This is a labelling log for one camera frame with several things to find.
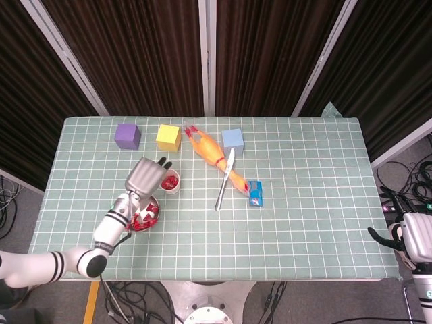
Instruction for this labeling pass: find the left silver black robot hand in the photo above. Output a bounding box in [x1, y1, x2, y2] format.
[124, 155, 173, 198]

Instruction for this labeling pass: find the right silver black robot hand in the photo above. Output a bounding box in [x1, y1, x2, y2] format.
[367, 187, 432, 269]

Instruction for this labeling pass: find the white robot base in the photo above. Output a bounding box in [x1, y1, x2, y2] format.
[161, 280, 257, 324]

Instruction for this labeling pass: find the white paper cup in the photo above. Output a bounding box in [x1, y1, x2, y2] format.
[158, 169, 181, 196]

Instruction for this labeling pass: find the round steel plate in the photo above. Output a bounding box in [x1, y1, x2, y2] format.
[130, 194, 161, 233]

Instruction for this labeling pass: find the purple foam cube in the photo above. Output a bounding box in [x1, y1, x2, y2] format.
[114, 123, 142, 151]

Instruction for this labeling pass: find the yellow foam cube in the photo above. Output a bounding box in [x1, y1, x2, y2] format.
[155, 124, 182, 153]

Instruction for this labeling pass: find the orange rubber chicken toy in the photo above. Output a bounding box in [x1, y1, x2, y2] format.
[184, 124, 252, 196]

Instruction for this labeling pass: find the steel butter knife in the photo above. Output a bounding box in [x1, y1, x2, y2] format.
[215, 147, 236, 212]

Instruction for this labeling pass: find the light blue foam cube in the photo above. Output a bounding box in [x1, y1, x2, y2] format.
[221, 128, 245, 157]

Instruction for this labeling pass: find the small blue packet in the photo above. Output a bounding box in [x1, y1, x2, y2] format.
[248, 180, 265, 207]

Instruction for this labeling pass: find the dark brown pleated curtain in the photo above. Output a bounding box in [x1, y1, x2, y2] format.
[0, 0, 101, 190]
[215, 0, 347, 117]
[42, 0, 205, 117]
[300, 0, 432, 161]

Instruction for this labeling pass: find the green checked tablecloth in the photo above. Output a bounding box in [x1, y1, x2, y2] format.
[28, 101, 403, 282]

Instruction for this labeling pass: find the yellow floor tape strip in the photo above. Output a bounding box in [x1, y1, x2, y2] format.
[83, 281, 101, 324]

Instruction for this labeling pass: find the black floor cable bundle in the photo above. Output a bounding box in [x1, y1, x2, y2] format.
[249, 281, 291, 324]
[99, 275, 185, 324]
[376, 134, 432, 203]

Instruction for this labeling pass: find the white partition base rail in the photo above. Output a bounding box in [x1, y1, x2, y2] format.
[370, 118, 432, 169]
[0, 167, 45, 196]

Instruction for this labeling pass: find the grey floor cable bundle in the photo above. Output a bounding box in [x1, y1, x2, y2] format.
[0, 175, 23, 239]

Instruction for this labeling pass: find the white partition post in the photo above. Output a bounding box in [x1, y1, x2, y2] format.
[291, 0, 359, 117]
[198, 0, 217, 117]
[19, 0, 110, 117]

